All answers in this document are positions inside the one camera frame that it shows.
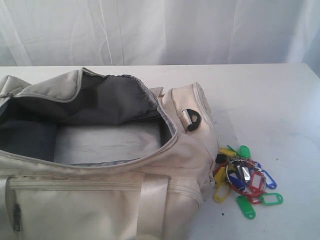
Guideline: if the colourful key tag bunch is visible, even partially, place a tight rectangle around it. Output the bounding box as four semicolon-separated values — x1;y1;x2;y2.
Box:
212;145;284;220

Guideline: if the beige fabric duffel bag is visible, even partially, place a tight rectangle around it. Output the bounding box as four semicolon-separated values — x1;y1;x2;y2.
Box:
0;68;219;240

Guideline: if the front pocket zipper pull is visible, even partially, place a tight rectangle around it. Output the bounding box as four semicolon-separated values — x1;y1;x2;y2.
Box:
13;203;22;232

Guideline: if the black plastic D-ring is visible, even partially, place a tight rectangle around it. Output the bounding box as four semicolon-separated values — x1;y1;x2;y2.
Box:
181;108;201;132

